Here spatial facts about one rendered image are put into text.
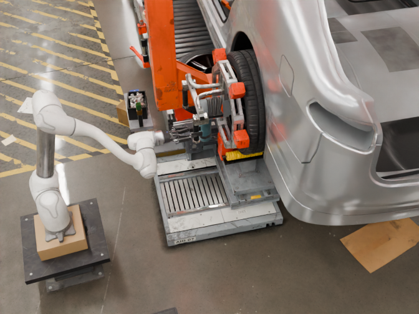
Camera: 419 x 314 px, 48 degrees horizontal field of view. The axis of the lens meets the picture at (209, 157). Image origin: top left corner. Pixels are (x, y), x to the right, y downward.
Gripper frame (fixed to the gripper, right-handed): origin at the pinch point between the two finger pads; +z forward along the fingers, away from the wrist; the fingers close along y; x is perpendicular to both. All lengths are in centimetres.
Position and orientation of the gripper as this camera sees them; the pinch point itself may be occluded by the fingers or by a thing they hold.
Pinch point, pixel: (196, 131)
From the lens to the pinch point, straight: 289.0
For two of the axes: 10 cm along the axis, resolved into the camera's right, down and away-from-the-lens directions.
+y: 2.3, 7.0, -6.8
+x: 0.0, -6.9, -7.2
